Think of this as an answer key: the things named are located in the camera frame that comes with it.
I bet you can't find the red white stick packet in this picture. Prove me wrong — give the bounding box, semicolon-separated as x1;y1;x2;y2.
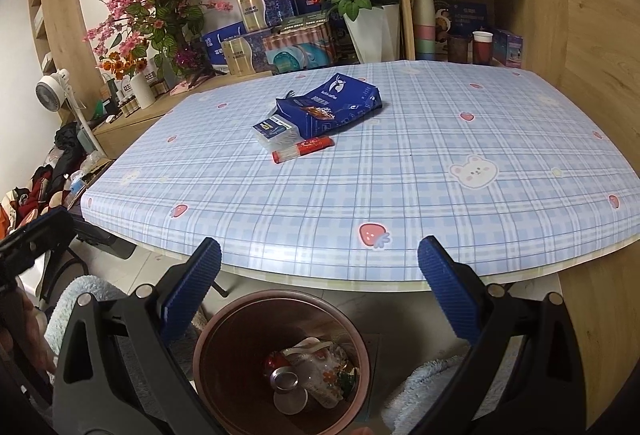
271;136;334;164

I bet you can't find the red wrapper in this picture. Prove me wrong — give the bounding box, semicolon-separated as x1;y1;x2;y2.
265;351;290;375

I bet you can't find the stack of pastel cups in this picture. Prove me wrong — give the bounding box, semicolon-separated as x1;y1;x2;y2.
412;0;435;60

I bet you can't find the clear box blue label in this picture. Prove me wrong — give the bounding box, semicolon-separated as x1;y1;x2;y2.
252;114;303;152

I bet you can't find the white desk fan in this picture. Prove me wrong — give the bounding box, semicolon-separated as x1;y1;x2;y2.
35;69;106;157

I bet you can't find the dark blue coffee bag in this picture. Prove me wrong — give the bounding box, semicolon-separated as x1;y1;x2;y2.
276;73;382;140

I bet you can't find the pink blue gift box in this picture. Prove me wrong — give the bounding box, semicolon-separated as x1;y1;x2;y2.
259;24;335;74

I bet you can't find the left hand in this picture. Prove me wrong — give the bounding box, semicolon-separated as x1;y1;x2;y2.
10;287;56;374

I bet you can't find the small blue box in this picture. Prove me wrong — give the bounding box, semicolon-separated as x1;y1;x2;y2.
492;29;524;68

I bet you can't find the blue gold box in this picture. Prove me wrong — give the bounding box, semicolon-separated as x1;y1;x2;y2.
236;0;297;32

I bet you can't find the pile of clothes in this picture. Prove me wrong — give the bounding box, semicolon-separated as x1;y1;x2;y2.
1;122;105;238

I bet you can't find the dark brown cup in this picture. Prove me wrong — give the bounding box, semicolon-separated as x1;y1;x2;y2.
447;36;469;64

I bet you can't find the brown trash bin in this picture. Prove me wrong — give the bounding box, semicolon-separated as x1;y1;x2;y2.
193;291;371;434

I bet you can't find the blue plaid strawberry tablecloth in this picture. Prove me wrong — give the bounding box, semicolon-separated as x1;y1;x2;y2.
81;62;639;282

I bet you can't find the red white paper cup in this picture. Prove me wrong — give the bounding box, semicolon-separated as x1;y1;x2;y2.
472;30;494;66

